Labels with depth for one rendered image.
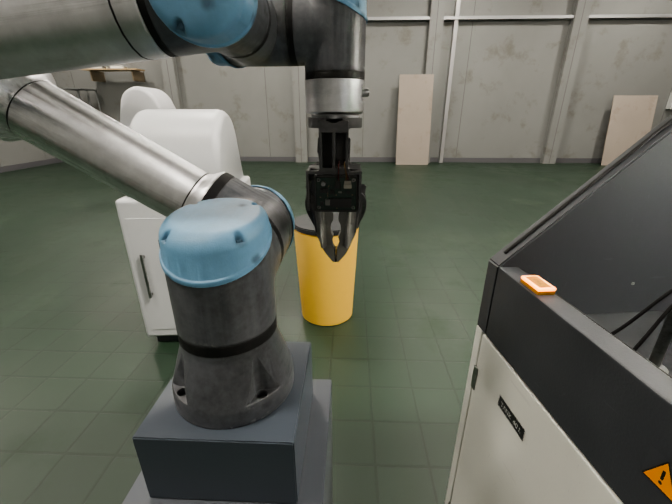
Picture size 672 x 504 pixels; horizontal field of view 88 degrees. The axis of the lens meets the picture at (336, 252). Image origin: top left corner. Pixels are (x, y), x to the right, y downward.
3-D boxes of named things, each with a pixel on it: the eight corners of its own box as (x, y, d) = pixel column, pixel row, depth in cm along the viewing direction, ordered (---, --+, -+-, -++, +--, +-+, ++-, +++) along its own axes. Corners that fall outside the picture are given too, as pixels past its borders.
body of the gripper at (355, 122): (304, 216, 46) (301, 117, 41) (311, 200, 54) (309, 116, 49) (363, 216, 45) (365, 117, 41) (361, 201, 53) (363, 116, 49)
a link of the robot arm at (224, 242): (153, 347, 37) (124, 225, 32) (203, 287, 49) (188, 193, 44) (265, 350, 36) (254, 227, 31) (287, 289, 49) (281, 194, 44)
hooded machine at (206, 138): (240, 349, 194) (209, 108, 147) (138, 348, 194) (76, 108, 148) (266, 288, 260) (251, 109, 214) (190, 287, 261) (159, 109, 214)
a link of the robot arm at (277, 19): (174, -30, 34) (284, -32, 34) (215, 3, 45) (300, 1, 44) (187, 60, 37) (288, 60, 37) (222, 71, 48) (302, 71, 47)
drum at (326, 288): (358, 298, 245) (361, 212, 222) (355, 331, 209) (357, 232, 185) (303, 295, 250) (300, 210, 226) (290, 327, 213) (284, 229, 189)
